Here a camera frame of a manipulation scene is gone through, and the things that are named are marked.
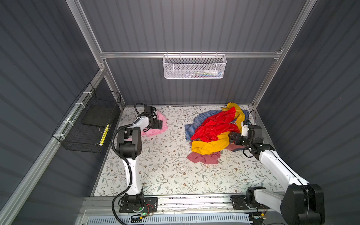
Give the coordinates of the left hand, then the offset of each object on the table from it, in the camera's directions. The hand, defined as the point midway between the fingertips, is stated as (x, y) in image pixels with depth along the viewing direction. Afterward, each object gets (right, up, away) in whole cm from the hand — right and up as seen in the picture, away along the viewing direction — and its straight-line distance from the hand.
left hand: (154, 124), depth 106 cm
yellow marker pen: (-17, -5, -38) cm, 42 cm away
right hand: (+57, -7, -20) cm, 60 cm away
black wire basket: (-29, 0, -34) cm, 45 cm away
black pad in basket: (-24, +6, -31) cm, 39 cm away
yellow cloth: (+48, -11, -15) cm, 51 cm away
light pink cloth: (0, -5, -7) cm, 9 cm away
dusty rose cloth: (+40, -21, -19) cm, 49 cm away
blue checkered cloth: (+36, +6, +3) cm, 36 cm away
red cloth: (+45, 0, -11) cm, 46 cm away
